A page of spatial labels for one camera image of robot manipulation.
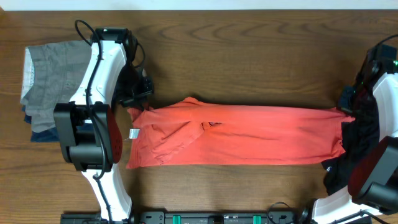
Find black garment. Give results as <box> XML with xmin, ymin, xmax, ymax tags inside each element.
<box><xmin>322</xmin><ymin>93</ymin><xmax>382</xmax><ymax>196</ymax></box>

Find red printed t-shirt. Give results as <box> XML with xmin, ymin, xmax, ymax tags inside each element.
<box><xmin>127</xmin><ymin>97</ymin><xmax>352</xmax><ymax>169</ymax></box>

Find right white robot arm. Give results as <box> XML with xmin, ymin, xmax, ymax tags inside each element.
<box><xmin>300</xmin><ymin>40</ymin><xmax>397</xmax><ymax>223</ymax></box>

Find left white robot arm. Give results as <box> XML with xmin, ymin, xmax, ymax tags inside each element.
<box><xmin>53</xmin><ymin>28</ymin><xmax>154</xmax><ymax>223</ymax></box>

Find grey folded shorts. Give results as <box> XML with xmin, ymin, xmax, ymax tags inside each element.
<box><xmin>20</xmin><ymin>40</ymin><xmax>91</xmax><ymax>133</ymax></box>

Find navy folded garment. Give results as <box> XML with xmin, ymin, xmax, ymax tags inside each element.
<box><xmin>30</xmin><ymin>124</ymin><xmax>93</xmax><ymax>142</ymax></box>

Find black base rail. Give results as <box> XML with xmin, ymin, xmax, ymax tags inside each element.
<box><xmin>60</xmin><ymin>201</ymin><xmax>312</xmax><ymax>224</ymax></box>

